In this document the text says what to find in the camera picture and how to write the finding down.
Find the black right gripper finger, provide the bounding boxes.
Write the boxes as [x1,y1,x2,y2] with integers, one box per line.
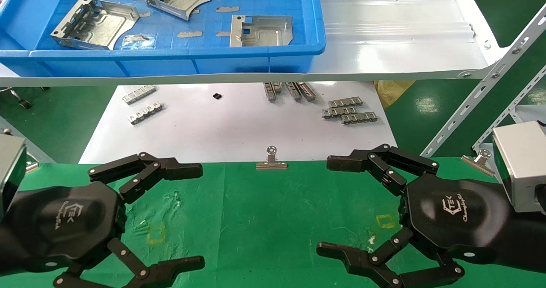
[326,144,440,197]
[317,227,465,288]

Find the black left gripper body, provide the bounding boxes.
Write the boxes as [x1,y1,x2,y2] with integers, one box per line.
[13,181,127,271]

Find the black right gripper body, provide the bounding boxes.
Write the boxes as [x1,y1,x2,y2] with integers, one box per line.
[401,174,512,264]

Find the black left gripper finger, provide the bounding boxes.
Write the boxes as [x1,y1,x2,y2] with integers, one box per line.
[88,152,203,203]
[53,238,206,288]

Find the white sheet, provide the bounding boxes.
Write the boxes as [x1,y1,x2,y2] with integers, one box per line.
[79,81,399,164]

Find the yellow woven bag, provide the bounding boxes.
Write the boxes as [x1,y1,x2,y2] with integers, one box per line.
[375,81,416,109]

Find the green cloth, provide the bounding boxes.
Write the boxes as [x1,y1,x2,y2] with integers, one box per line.
[0,157,546,288]

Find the white shelf board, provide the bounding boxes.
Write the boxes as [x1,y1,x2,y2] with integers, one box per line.
[0,0,506,87]

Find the white perforated angle strut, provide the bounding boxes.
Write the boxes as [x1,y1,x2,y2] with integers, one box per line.
[420,4,546,157]
[471,66,546,151]

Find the black caster wheel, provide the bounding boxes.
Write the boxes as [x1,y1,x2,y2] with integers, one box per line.
[9,87,33,110]

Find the blue plastic tray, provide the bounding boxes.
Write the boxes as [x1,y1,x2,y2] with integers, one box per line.
[0,0,327,79]

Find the flat silver metal plate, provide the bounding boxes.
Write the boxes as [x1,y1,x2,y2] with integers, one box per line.
[230,15,293,48]

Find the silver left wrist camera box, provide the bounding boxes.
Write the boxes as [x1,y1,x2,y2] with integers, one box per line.
[0,134,27,220]

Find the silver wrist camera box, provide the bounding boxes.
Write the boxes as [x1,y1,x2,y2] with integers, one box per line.
[493,121,546,214]
[0,134,27,220]

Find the grey metal frame bar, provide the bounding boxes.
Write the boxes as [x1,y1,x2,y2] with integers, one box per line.
[0,117,56,164]

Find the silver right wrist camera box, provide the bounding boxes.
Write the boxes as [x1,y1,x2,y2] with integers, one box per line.
[493,121,546,214]

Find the white frame base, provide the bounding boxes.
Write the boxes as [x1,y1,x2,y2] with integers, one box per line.
[510,105,546,124]

